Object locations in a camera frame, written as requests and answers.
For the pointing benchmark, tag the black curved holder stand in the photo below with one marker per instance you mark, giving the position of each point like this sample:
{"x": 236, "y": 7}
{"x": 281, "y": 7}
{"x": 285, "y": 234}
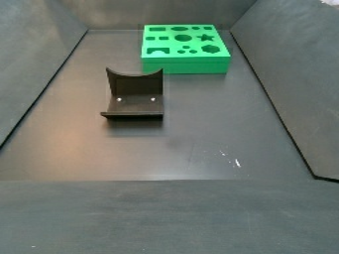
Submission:
{"x": 136, "y": 95}

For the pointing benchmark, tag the green shape sorter box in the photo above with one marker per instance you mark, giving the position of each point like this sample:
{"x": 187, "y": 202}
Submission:
{"x": 188, "y": 48}

